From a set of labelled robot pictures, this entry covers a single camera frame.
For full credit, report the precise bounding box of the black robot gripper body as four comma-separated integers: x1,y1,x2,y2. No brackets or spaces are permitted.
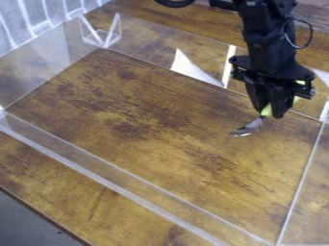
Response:
228,28,314,96

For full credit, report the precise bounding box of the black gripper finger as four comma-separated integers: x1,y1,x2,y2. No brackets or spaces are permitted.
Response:
269,85,294,119
245,80,269,112

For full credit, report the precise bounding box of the green handled metal spoon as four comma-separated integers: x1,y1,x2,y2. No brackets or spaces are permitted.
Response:
231,81,308,136

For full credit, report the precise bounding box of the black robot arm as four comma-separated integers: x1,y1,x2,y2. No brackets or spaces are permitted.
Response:
208,0,314,118

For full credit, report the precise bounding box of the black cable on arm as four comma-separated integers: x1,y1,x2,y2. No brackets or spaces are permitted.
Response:
280,12,314,50

